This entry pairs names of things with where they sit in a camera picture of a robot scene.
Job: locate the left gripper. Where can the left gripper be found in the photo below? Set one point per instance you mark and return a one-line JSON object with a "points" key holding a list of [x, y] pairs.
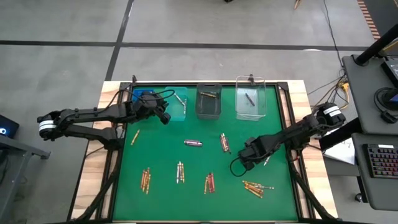
{"points": [[147, 105]]}

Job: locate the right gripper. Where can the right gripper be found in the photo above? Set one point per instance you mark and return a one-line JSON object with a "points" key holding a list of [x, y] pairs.
{"points": [[256, 149]]}

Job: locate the white crayon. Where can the white crayon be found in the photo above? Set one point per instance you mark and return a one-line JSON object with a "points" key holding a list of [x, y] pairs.
{"points": [[180, 171], [185, 106], [178, 99], [193, 143], [266, 160], [177, 172]]}

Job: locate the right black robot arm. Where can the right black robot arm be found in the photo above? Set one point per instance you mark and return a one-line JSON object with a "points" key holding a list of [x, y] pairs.
{"points": [[298, 130]]}

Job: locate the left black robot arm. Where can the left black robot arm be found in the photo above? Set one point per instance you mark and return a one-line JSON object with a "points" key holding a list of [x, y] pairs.
{"points": [[93, 114]]}

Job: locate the blue plastic basket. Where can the blue plastic basket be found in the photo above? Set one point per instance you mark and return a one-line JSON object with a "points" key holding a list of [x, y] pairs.
{"points": [[140, 92]]}

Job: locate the teal plastic bin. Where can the teal plastic bin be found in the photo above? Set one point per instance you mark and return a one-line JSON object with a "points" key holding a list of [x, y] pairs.
{"points": [[177, 113]]}

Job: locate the clear plastic bin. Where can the clear plastic bin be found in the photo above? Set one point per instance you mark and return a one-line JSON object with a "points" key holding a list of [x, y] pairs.
{"points": [[248, 113]]}

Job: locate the grey translucent plastic bin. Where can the grey translucent plastic bin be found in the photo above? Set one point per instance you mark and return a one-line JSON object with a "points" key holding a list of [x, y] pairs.
{"points": [[208, 109]]}

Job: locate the light wooden table board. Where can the light wooden table board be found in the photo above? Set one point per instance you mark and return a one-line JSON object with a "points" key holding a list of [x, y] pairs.
{"points": [[295, 93]]}

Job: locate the white paper sheet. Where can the white paper sheet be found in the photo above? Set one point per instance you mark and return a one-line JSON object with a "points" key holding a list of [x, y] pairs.
{"points": [[342, 152]]}

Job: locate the green table mat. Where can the green table mat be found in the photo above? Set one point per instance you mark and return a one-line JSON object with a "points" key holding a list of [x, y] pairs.
{"points": [[161, 202]]}

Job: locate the grey desk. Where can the grey desk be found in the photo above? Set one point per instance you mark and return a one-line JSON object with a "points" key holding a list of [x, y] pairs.
{"points": [[363, 102], [373, 193], [18, 149]]}

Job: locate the backlit keyboard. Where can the backlit keyboard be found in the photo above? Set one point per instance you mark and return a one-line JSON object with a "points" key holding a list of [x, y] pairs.
{"points": [[384, 161]]}

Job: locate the black device blue light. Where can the black device blue light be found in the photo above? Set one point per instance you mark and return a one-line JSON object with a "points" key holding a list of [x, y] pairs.
{"points": [[7, 127]]}

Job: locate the black pole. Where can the black pole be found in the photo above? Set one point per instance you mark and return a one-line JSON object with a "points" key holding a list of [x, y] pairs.
{"points": [[376, 46]]}

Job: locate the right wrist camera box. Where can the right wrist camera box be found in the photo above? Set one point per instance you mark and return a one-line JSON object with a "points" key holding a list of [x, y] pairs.
{"points": [[248, 164]]}

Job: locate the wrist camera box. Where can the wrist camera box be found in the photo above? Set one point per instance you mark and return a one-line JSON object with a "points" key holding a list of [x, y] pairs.
{"points": [[165, 118], [248, 164]]}

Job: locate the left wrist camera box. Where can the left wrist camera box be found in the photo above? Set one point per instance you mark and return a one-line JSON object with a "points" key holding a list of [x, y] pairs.
{"points": [[165, 118]]}

